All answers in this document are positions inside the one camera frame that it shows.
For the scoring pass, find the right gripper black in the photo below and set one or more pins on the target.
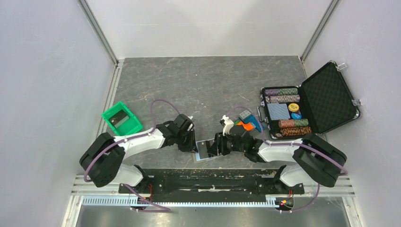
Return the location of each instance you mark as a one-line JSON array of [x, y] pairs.
[[218, 146]]

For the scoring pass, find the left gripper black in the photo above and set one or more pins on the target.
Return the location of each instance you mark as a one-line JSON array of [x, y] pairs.
[[191, 146]]

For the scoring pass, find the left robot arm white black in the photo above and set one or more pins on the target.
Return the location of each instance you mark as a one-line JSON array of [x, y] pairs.
[[103, 160]]

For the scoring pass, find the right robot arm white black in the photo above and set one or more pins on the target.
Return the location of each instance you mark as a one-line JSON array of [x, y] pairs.
[[309, 160]]

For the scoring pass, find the blue playing card deck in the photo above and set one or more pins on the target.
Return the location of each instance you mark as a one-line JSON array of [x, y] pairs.
[[278, 111]]

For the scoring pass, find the orange curved block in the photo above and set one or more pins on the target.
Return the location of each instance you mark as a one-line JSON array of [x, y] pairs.
[[247, 126]]

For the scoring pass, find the grey toy brick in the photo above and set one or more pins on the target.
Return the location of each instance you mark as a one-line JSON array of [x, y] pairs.
[[244, 114]]

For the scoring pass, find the blue toy brick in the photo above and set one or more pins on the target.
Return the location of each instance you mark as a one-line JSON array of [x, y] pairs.
[[254, 121]]

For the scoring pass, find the bottom poker chip row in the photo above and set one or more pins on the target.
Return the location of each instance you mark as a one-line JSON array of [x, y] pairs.
[[295, 131]]

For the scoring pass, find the poker chip row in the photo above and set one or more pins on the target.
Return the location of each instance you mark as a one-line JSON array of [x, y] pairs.
[[281, 92], [283, 99], [293, 123], [295, 131]]

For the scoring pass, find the green plastic bin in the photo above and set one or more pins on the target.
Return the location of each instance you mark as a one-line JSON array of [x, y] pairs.
[[131, 126]]

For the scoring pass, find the blue round chip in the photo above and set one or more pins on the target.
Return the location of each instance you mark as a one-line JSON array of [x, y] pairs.
[[296, 116]]

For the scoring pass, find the yellow dealer button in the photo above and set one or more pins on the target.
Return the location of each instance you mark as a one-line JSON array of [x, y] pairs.
[[293, 107]]

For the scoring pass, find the top poker chip row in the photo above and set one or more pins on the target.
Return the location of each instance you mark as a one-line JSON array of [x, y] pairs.
[[281, 92]]

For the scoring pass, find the black poker chip case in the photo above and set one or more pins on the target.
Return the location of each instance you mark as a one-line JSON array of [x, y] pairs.
[[325, 101]]

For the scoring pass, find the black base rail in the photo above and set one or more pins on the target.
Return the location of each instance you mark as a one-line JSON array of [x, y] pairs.
[[213, 185]]

